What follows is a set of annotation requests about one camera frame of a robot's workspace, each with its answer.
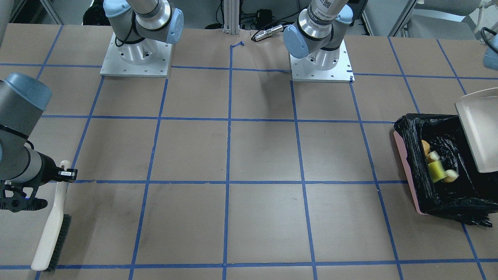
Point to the black bin liner bag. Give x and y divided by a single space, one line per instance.
473 196

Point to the yellow potato toy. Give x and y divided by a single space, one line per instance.
426 147

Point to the yellow green food scraps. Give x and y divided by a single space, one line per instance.
436 170

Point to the beige hand brush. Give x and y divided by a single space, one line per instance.
54 233

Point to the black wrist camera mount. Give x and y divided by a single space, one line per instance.
17 197

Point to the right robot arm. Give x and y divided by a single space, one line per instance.
23 100

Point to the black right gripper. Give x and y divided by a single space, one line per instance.
49 170

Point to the pink trash bin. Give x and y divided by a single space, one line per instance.
407 169

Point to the beige plastic dustpan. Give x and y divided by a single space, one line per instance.
478 114

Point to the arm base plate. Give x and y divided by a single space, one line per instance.
148 58
323 66

